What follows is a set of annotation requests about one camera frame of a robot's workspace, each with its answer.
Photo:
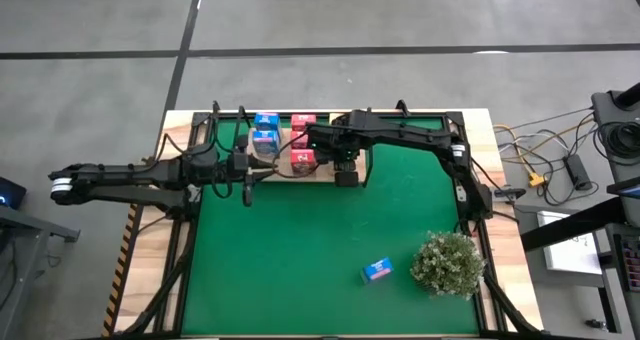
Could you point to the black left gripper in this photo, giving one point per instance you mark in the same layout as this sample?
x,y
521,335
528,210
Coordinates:
x,y
241,162

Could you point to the small black floor object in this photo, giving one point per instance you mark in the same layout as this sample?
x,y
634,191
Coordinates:
x,y
595,324

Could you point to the black keyboard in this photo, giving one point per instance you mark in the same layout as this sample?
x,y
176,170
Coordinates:
x,y
631,260

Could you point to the black metal shelf bracket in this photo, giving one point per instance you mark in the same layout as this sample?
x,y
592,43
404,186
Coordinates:
x,y
239,120
368,167

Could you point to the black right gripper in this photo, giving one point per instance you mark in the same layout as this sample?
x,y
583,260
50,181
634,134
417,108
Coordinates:
x,y
335,137

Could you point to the artificial white-flowered bush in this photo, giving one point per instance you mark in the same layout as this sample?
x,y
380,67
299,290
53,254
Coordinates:
x,y
448,265

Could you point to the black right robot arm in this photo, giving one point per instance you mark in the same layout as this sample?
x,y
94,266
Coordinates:
x,y
410,132

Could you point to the small black device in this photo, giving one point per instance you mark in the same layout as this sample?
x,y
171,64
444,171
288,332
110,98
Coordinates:
x,y
510,193

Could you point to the grey metal equipment stand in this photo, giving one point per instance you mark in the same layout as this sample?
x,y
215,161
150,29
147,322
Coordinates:
x,y
602,105

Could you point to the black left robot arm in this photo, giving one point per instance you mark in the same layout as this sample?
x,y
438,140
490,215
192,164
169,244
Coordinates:
x,y
125,172

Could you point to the white board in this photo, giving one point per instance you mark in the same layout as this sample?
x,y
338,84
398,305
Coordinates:
x,y
570,255

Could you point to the black power adapter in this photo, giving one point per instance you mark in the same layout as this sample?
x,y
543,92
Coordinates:
x,y
577,171

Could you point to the red cereal box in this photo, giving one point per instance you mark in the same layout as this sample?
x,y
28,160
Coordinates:
x,y
303,121
299,140
303,160

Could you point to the green table mat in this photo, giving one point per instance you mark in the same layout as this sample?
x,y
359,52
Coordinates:
x,y
300,300

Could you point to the wooden shelf board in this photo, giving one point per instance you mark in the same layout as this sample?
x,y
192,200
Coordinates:
x,y
326,176

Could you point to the black device with blue light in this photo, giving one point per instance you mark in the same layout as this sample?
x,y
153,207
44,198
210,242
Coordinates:
x,y
10,192

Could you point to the dark monitor screen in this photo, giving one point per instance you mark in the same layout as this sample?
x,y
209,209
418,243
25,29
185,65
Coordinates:
x,y
627,190

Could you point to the grey metal desk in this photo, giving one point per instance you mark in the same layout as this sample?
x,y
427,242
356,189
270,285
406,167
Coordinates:
x,y
30,225

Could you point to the blue Rice Krispies cereal box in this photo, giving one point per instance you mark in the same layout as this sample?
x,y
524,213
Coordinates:
x,y
377,270
267,121
265,141

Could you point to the black metal beam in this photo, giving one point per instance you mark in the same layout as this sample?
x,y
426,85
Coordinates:
x,y
570,227

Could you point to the yellow Corn Pops cereal box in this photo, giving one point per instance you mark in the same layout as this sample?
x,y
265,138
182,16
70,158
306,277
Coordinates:
x,y
336,118

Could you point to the black metal table frame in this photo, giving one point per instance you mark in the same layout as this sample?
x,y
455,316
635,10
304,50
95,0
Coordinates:
x,y
200,118

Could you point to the yellow black hazard tape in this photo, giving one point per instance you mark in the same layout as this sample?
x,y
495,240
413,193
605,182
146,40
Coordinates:
x,y
119,275

